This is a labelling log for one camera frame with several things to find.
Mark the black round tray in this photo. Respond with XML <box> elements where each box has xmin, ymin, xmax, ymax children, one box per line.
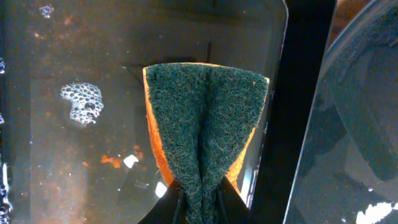
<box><xmin>284</xmin><ymin>1</ymin><xmax>397</xmax><ymax>224</ymax></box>

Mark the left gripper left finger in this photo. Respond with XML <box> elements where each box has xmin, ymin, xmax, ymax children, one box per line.
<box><xmin>138</xmin><ymin>181</ymin><xmax>183</xmax><ymax>224</ymax></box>

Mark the green and yellow sponge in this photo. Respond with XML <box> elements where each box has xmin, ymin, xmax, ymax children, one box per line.
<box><xmin>142</xmin><ymin>62</ymin><xmax>270</xmax><ymax>223</ymax></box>

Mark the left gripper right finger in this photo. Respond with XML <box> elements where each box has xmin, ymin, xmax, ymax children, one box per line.
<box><xmin>217</xmin><ymin>177</ymin><xmax>253</xmax><ymax>224</ymax></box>

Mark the black rectangular tray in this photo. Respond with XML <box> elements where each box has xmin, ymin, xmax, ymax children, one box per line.
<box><xmin>1</xmin><ymin>0</ymin><xmax>335</xmax><ymax>223</ymax></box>

